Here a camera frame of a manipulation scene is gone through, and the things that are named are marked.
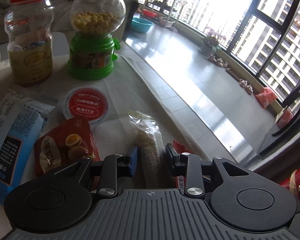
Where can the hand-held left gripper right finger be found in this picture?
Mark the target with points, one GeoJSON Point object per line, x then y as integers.
{"type": "Point", "coordinates": [171, 160]}

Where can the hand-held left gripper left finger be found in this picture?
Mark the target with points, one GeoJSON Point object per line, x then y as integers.
{"type": "Point", "coordinates": [133, 161]}

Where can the red white printed snack packet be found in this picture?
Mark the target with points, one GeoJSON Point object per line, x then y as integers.
{"type": "Point", "coordinates": [182, 148]}

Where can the clear beige snack roll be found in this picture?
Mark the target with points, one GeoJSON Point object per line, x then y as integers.
{"type": "Point", "coordinates": [150, 155]}

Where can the red lid jelly cup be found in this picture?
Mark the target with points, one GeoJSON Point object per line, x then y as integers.
{"type": "Point", "coordinates": [87, 105]}

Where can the red egg snack packet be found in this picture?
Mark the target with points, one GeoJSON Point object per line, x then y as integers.
{"type": "Point", "coordinates": [62, 142]}

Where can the blue snack packet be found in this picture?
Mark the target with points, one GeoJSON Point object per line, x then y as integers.
{"type": "Point", "coordinates": [12, 142]}

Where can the white tablecloth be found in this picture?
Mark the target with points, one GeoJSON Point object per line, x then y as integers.
{"type": "Point", "coordinates": [120, 85]}

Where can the small brown floor ornament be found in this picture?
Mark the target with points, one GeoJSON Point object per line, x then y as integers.
{"type": "Point", "coordinates": [247, 87]}
{"type": "Point", "coordinates": [218, 62]}

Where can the green gumball dispenser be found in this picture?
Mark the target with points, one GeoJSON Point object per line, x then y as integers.
{"type": "Point", "coordinates": [92, 57]}

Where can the orange bag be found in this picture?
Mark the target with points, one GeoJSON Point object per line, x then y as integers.
{"type": "Point", "coordinates": [285, 118]}
{"type": "Point", "coordinates": [266, 97]}

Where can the potted flowering plant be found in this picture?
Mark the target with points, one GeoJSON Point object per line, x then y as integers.
{"type": "Point", "coordinates": [211, 42]}

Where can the red glossy object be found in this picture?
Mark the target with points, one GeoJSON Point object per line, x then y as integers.
{"type": "Point", "coordinates": [297, 182]}

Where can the teal basin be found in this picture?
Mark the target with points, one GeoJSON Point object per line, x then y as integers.
{"type": "Point", "coordinates": [142, 25]}

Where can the white plant pot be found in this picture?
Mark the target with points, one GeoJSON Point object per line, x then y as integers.
{"type": "Point", "coordinates": [167, 22]}

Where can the plastic jar red lid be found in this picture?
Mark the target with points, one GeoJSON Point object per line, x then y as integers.
{"type": "Point", "coordinates": [30, 55]}

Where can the red basin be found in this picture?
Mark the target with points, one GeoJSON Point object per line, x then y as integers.
{"type": "Point", "coordinates": [149, 13]}

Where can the black window frame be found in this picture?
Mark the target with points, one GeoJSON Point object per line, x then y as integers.
{"type": "Point", "coordinates": [255, 13]}

